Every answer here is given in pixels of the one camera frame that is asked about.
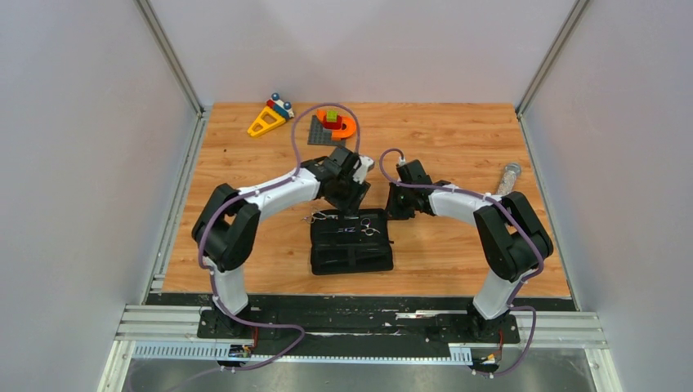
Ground silver scissors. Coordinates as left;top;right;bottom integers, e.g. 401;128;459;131
303;211;340;224
360;218;380;236

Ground orange curved toy piece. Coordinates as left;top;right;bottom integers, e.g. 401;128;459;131
315;109;356;140

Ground yellow triangle toy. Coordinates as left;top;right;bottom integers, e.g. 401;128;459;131
247;92;295;138

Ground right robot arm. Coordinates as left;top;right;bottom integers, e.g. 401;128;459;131
386;160;554;341

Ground black zip tool case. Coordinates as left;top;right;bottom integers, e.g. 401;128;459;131
310;208;394;275

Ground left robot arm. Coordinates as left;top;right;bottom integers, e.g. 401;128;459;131
191;146;374;337

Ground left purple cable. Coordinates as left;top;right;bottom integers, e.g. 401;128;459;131
197;103;362;374

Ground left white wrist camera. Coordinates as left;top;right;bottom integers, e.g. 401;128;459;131
352;155;374;184

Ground grey lego baseplate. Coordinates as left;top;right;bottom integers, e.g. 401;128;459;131
307;115;346;146

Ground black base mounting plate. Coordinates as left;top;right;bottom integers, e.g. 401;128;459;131
197;295;521;358

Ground green lego block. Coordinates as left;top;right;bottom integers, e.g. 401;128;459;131
325;110;338;123

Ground clear tube of beads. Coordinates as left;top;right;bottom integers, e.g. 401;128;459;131
496;163;522;196

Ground red lego block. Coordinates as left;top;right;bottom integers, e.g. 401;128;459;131
322;114;343;130

